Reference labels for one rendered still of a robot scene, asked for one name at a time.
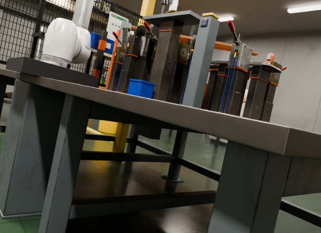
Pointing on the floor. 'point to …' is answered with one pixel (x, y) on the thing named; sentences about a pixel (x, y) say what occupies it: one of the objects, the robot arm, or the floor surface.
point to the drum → (107, 126)
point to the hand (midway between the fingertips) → (173, 5)
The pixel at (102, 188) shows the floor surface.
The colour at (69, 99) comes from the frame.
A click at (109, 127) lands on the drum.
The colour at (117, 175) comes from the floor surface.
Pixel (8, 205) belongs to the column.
